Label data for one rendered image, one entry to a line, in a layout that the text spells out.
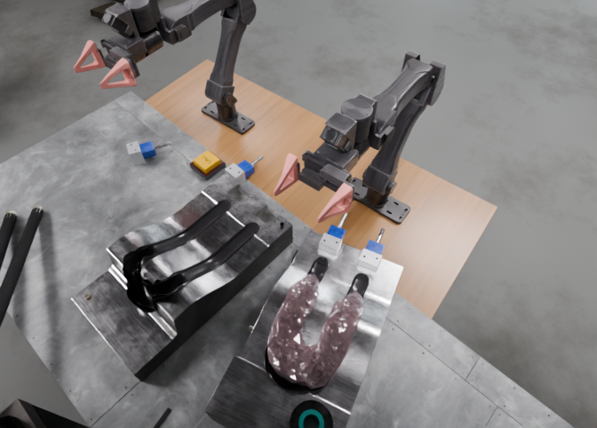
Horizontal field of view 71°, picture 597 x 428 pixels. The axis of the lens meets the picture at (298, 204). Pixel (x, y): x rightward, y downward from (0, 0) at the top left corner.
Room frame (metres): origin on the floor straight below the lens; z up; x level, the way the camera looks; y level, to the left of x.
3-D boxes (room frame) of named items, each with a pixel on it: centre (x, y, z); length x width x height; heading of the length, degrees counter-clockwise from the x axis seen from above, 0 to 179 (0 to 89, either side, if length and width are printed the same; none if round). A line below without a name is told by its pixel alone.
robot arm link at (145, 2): (0.97, 0.35, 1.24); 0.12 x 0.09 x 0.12; 143
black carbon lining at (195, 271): (0.51, 0.26, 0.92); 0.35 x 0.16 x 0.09; 137
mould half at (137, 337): (0.51, 0.28, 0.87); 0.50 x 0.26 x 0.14; 137
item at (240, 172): (0.85, 0.16, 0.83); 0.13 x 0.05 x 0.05; 136
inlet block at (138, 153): (0.93, 0.47, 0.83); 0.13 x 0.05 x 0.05; 115
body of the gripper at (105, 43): (0.89, 0.41, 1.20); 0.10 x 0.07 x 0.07; 53
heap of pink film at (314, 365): (0.33, -0.04, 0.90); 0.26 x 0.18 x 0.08; 155
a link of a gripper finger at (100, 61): (0.86, 0.48, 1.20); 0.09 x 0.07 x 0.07; 143
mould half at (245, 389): (0.33, -0.04, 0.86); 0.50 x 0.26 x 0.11; 155
